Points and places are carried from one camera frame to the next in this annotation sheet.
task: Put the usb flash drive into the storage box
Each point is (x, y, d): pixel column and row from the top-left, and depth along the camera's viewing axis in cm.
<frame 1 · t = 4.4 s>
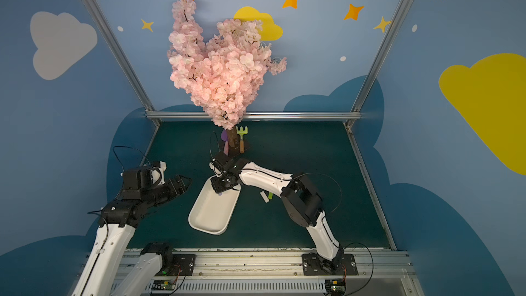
left hand: (184, 181, 75), fingers open
right hand: (217, 185, 87), fingers closed
white oval storage tray: (211, 212, 90), on the table

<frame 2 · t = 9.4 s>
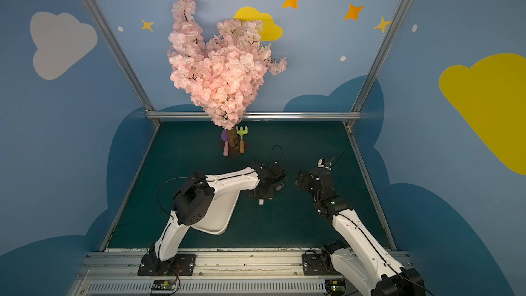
left hand: (266, 193, 92), fingers closed
right hand: (310, 173, 84), fingers open
the named things where they were.

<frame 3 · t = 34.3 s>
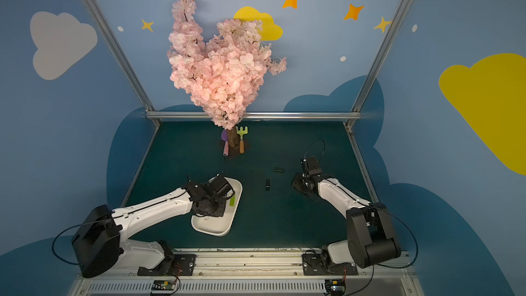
left hand: (220, 206, 83), fingers closed
right hand: (296, 181, 92), fingers open
black glossy usb drive: (267, 184, 98), on the table
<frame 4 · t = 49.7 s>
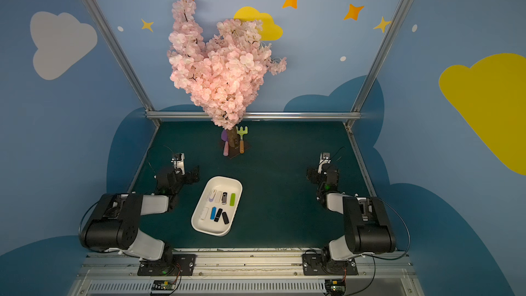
left hand: (187, 163, 94), fingers open
right hand: (324, 165, 95), fingers open
blue usb flash drive: (213, 213, 88), on the table
